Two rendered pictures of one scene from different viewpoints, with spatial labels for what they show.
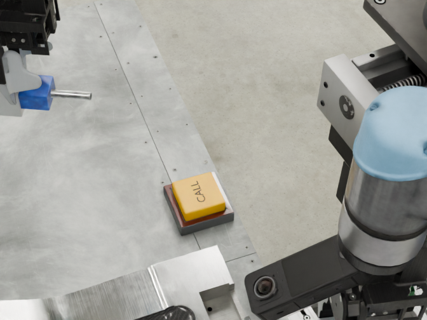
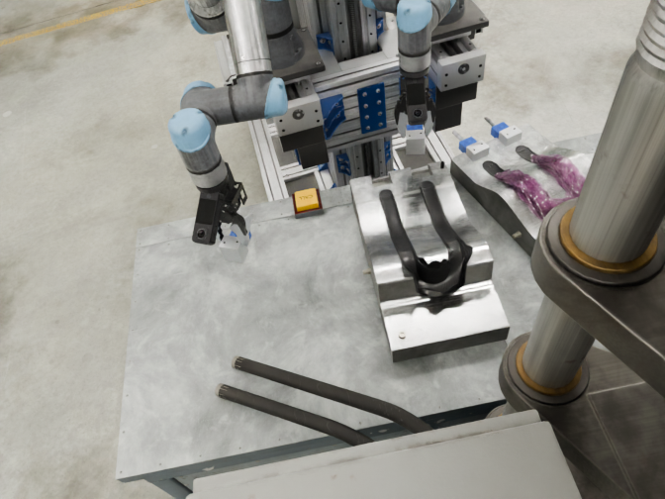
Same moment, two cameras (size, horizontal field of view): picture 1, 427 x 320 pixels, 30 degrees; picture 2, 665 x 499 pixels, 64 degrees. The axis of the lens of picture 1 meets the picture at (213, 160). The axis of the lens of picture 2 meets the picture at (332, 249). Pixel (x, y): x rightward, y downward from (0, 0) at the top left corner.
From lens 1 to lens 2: 1.01 m
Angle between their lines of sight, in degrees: 41
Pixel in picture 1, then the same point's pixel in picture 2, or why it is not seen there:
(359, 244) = (425, 61)
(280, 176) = not seen: hidden behind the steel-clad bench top
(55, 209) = (292, 264)
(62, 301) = (367, 238)
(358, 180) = (419, 37)
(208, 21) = (55, 299)
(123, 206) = (299, 236)
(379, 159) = (425, 18)
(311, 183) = not seen: hidden behind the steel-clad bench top
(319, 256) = (412, 90)
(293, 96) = not seen: hidden behind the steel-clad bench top
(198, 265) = (358, 186)
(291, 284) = (420, 103)
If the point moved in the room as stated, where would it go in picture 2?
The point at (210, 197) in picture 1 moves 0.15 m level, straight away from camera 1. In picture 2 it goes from (311, 193) to (260, 189)
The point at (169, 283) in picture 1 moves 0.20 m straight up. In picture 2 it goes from (366, 196) to (359, 138)
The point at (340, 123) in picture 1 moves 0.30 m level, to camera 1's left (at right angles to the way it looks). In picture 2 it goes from (298, 125) to (269, 202)
